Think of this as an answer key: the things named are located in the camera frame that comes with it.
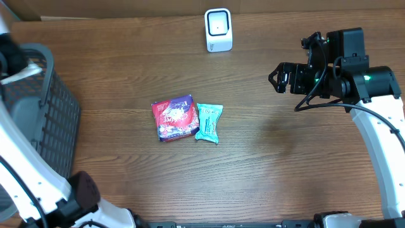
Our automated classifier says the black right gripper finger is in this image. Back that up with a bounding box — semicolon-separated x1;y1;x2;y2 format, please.
268;75;278;92
268;63;284;79

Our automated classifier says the white barcode scanner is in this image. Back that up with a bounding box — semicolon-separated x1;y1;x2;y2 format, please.
204;8;233;53

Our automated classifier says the teal snack packet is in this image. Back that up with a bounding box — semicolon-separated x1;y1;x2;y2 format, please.
195;103;223;144

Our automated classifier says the red purple snack pack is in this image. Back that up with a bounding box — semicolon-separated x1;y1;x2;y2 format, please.
151;94;199;142

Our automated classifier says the grey plastic mesh basket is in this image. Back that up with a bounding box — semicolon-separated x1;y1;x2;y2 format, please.
0;42;82;222

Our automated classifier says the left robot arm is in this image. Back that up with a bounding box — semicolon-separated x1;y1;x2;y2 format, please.
1;22;147;227

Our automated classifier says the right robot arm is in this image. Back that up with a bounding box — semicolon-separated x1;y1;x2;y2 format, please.
268;28;404;227

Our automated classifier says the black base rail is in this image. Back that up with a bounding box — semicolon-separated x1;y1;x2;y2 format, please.
149;220;315;228

